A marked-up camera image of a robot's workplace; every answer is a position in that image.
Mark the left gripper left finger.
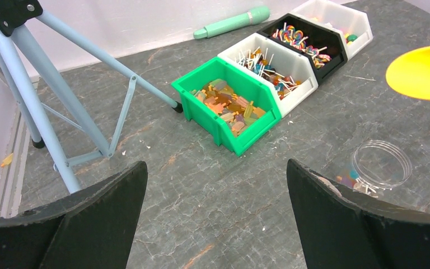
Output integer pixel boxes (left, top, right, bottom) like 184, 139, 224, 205
0, 161, 148, 268

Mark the black lollipop bin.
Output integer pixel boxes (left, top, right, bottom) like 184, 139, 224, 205
257, 13, 348, 85

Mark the mint green cylindrical handle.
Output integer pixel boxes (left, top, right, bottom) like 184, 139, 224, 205
193, 6, 270, 39

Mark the green candy bin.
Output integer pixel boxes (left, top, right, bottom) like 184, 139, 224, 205
172, 57, 282, 156

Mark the white candy bin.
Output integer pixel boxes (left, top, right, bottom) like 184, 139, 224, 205
290, 0, 373, 60

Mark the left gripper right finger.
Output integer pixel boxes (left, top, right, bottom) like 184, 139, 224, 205
286, 159, 430, 268

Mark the light blue music stand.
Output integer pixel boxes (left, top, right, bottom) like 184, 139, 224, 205
0, 1, 183, 193

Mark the yellow plastic scoop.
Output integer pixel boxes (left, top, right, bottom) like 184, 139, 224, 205
385, 46, 430, 101

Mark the white lollipop bin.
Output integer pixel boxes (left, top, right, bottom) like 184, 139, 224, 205
218, 33, 319, 117

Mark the clear plastic jar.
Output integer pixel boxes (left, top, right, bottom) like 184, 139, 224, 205
334, 140, 413, 198

